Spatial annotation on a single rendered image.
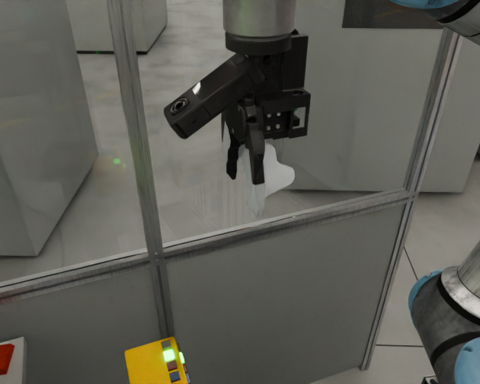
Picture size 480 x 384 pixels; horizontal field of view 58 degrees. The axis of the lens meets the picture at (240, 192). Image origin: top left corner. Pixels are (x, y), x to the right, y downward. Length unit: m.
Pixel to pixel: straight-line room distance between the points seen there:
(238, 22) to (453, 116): 2.70
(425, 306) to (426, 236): 2.22
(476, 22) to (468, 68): 2.62
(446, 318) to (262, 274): 0.74
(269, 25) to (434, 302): 0.53
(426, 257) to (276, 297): 1.51
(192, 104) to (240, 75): 0.06
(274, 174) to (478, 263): 0.37
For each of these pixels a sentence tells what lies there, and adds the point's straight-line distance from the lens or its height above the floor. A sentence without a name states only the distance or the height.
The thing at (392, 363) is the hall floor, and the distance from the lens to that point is 2.28.
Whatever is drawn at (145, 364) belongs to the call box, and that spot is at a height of 1.07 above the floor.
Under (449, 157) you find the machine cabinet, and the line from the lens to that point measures 3.24.
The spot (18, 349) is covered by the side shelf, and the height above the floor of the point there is 0.86.
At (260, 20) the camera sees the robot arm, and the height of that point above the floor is 1.70.
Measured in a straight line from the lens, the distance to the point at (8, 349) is 1.26.
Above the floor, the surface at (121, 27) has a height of 1.59.
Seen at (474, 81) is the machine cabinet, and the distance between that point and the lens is 3.04.
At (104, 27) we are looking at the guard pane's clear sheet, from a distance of 0.93.
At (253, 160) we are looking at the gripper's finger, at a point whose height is 1.56.
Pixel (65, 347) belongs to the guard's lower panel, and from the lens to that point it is 1.41.
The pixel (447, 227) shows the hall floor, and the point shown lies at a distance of 3.15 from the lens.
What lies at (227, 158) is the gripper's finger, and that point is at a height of 1.51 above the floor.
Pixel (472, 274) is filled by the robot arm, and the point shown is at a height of 1.33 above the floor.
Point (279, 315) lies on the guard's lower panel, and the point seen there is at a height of 0.58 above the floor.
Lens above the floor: 1.80
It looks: 35 degrees down
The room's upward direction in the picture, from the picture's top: straight up
